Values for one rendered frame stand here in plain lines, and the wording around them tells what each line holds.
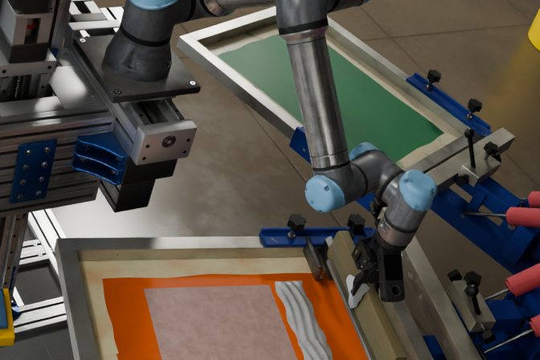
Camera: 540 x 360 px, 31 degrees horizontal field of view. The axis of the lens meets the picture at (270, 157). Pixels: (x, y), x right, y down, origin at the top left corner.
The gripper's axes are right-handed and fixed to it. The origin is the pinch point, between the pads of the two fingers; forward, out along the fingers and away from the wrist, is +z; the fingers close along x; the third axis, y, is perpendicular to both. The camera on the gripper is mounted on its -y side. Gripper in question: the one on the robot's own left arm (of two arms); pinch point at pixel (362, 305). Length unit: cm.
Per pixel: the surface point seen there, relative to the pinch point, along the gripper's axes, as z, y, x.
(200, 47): 8, 106, 9
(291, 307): 11.2, 9.5, 10.3
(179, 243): 8.3, 27.0, 33.5
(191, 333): 11.7, 3.8, 35.4
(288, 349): 11.6, -1.6, 14.4
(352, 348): 11.6, -2.4, -1.0
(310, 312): 11.1, 7.6, 6.1
